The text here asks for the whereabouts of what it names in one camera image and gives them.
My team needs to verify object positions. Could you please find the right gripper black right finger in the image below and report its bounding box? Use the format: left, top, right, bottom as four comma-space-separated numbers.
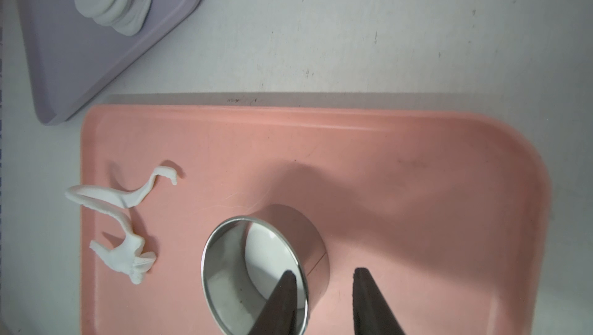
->
353, 267, 405, 335

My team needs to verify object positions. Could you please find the white dough scrap strip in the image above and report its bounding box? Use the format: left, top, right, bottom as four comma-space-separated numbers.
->
65, 166, 178, 285

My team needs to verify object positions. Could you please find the pink tray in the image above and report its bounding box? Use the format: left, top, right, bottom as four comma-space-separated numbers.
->
80, 105, 550, 334

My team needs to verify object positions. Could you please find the lavender tray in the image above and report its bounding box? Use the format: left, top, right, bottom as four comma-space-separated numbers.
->
16, 0, 200, 125

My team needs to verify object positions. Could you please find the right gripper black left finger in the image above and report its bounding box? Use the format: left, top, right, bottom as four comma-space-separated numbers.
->
249, 270, 297, 335

